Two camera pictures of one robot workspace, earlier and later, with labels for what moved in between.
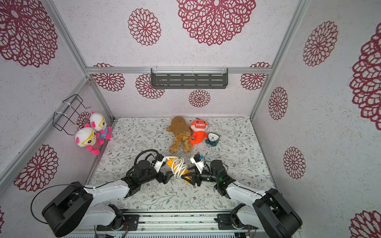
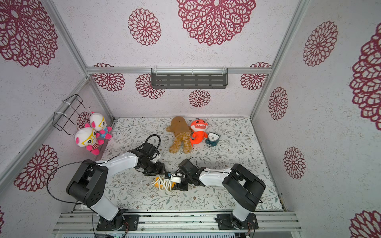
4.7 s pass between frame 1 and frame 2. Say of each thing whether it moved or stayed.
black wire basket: stayed
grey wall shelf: stayed
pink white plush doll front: stayed
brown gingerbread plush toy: stayed
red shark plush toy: stayed
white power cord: moved
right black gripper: moved
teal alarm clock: stayed
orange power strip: moved
